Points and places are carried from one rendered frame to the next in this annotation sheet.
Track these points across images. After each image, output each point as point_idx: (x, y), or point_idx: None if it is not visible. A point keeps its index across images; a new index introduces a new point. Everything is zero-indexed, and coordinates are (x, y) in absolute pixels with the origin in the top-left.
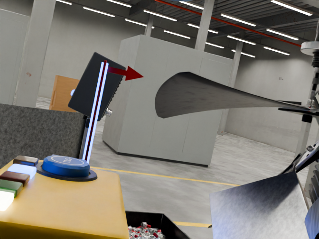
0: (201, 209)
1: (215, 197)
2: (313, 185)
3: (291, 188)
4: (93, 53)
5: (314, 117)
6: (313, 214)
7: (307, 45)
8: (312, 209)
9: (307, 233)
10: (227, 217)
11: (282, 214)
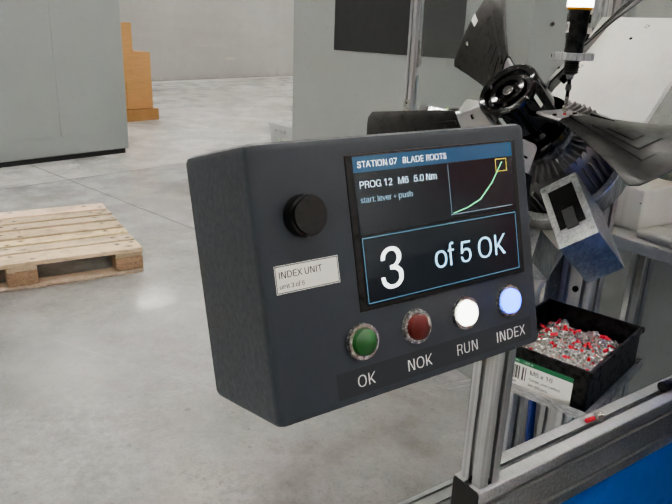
0: None
1: (599, 230)
2: (588, 174)
3: (583, 185)
4: (521, 134)
5: (519, 118)
6: (613, 190)
7: (592, 57)
8: (613, 187)
9: (598, 206)
10: (605, 235)
11: (595, 206)
